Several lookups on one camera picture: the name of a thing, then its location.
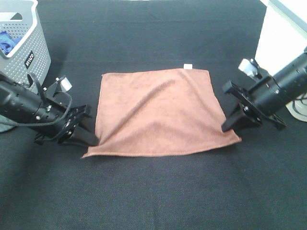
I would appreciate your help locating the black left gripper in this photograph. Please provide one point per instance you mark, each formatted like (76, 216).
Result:
(54, 119)

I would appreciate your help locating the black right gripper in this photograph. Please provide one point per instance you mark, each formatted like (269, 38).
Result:
(246, 114)

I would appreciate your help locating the brown microfiber towel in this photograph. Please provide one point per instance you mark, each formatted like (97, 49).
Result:
(159, 113)

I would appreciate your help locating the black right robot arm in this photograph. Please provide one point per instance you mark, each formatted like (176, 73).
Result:
(268, 95)

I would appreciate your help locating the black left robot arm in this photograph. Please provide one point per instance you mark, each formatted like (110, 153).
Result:
(16, 101)

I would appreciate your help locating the white plastic basket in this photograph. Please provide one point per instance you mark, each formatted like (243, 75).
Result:
(283, 37)

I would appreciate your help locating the black table mat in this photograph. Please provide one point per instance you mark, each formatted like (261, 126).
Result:
(257, 184)

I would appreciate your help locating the grey perforated laundry basket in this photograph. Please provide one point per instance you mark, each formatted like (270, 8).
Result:
(20, 19)

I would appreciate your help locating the blue towel in basket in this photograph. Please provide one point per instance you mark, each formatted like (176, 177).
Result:
(7, 43)

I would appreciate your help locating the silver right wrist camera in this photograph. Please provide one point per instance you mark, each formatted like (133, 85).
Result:
(248, 67)

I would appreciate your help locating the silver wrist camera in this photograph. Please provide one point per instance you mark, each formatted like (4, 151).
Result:
(248, 67)
(64, 84)

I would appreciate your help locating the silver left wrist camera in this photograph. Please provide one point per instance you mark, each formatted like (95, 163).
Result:
(64, 84)

